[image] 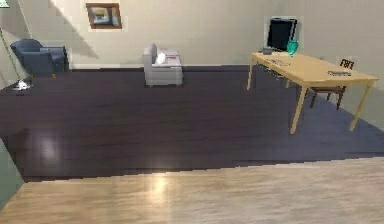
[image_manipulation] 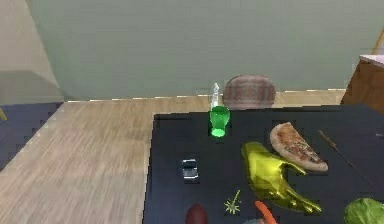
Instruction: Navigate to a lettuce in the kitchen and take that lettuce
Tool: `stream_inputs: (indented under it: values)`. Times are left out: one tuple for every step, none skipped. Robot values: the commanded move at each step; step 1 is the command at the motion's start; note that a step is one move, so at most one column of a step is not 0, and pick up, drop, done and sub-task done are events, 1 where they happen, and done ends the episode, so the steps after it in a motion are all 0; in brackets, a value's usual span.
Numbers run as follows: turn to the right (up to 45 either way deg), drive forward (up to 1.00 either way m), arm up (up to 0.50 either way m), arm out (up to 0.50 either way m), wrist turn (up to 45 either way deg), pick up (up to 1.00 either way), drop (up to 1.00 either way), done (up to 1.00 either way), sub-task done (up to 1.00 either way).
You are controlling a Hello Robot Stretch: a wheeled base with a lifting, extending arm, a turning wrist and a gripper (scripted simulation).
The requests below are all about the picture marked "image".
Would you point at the grey armchair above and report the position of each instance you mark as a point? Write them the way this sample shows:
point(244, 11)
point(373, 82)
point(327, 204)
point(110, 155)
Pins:
point(163, 71)

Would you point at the white cushion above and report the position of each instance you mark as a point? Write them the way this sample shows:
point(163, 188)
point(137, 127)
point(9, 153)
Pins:
point(161, 58)

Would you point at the small dark grey box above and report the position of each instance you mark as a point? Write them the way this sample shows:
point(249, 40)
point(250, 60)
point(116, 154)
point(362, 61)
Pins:
point(267, 51)

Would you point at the black television set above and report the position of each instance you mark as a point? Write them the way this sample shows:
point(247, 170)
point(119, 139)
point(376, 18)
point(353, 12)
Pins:
point(280, 34)

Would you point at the teal glass vase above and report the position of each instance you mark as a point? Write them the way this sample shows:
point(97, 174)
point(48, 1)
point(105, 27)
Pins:
point(292, 47)

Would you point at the light wooden table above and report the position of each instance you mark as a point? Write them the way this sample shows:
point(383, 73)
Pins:
point(313, 71)

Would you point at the dark brown wooden chair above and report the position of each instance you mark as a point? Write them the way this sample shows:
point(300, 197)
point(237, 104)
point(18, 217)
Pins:
point(328, 90)

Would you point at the grey keyboard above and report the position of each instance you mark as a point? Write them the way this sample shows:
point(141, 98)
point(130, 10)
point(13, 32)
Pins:
point(339, 73)

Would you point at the blue armchair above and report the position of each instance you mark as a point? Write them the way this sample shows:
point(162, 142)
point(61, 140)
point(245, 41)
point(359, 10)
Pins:
point(40, 57)

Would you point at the silver floor lamp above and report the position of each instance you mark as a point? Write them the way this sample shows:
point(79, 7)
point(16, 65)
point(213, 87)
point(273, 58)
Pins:
point(20, 83)

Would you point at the brown framed wall picture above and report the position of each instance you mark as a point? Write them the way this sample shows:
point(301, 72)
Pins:
point(103, 15)

